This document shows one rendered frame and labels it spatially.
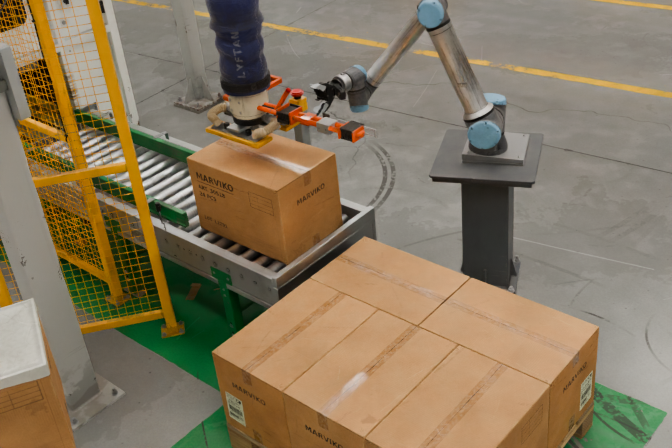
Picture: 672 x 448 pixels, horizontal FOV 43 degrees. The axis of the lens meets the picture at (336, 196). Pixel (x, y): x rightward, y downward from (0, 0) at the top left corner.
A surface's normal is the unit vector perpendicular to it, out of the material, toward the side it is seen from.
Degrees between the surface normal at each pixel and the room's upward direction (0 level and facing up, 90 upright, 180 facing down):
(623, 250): 0
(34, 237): 90
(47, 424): 90
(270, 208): 90
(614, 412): 0
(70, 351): 90
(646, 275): 0
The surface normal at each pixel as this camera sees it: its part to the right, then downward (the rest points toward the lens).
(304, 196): 0.76, 0.27
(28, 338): -0.09, -0.85
